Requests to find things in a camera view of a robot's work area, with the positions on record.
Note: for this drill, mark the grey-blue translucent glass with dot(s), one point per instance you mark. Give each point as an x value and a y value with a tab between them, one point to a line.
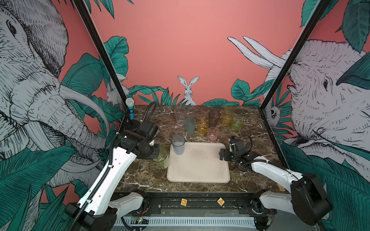
178	143

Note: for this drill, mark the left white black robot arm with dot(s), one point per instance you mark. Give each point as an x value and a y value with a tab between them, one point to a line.
95	211

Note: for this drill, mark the clear tall glass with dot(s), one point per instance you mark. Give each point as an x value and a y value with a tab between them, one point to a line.
180	115

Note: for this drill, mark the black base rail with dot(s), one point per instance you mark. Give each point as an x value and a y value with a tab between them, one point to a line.
202	202

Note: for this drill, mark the green short glass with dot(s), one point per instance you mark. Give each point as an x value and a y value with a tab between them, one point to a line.
237	122

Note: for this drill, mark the orange square tag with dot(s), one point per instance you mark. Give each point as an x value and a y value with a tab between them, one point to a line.
184	202

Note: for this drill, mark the black frame post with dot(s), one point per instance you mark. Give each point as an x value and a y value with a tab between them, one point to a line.
315	16
89	24

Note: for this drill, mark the pink short glass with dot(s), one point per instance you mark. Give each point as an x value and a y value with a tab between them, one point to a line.
213	134

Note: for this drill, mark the beige rectangular tray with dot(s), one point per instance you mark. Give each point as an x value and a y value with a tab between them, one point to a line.
199	163

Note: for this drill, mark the dark smoky tall glass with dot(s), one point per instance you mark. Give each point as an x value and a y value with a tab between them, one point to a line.
213	118

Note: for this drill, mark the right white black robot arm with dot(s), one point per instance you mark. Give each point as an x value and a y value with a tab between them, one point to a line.
294	183

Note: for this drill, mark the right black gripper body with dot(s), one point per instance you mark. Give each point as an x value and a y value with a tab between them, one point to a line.
229	155

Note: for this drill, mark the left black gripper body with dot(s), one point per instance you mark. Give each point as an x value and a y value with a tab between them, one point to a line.
151	152

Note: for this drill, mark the amber short glass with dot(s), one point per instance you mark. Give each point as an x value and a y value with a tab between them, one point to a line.
202	126

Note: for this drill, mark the yellow tall glass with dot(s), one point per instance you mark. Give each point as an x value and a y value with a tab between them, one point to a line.
228	115

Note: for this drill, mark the right black frame post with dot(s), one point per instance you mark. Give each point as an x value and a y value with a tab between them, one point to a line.
315	16

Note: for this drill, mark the toy microphone on black stand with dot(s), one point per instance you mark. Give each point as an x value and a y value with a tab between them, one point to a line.
132	124

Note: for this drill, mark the left black frame post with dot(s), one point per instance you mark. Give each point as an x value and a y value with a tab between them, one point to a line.
89	24

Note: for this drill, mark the teal frosted glass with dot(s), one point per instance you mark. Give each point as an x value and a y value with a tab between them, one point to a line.
190	124

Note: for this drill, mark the light green translucent glass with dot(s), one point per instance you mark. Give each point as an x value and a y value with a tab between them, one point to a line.
163	158

